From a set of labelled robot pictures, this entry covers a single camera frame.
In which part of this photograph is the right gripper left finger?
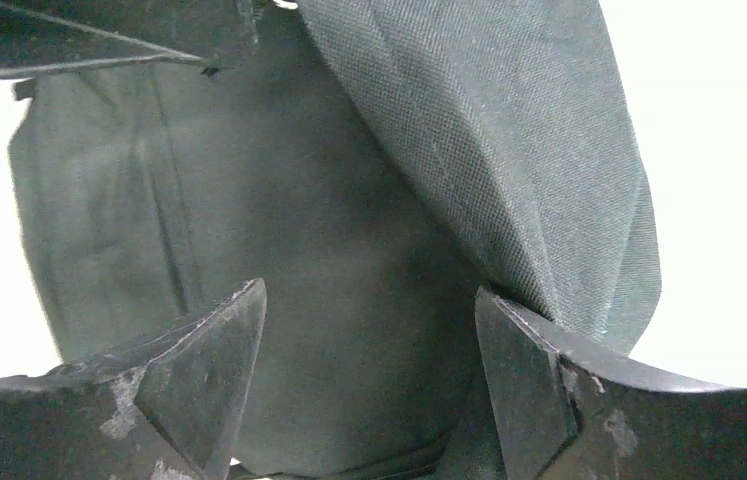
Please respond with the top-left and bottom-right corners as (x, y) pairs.
(0, 279), (267, 479)

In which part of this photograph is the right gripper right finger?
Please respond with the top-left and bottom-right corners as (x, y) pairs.
(475, 289), (747, 479)

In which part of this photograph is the black student backpack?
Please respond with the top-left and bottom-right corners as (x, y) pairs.
(0, 1), (662, 478)

